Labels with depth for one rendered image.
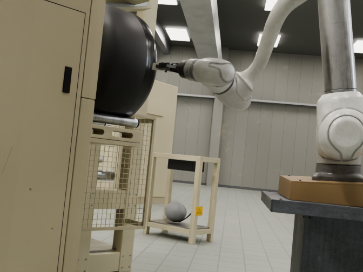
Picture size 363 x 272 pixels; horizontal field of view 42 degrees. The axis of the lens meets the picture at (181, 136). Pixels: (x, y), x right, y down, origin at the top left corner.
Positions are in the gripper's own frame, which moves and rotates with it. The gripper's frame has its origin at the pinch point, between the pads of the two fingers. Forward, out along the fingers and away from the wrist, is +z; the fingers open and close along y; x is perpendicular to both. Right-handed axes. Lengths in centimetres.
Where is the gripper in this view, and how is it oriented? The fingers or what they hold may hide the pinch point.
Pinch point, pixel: (158, 66)
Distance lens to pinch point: 205.7
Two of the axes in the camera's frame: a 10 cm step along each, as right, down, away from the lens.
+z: -6.6, -1.6, 7.3
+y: -7.2, -1.1, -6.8
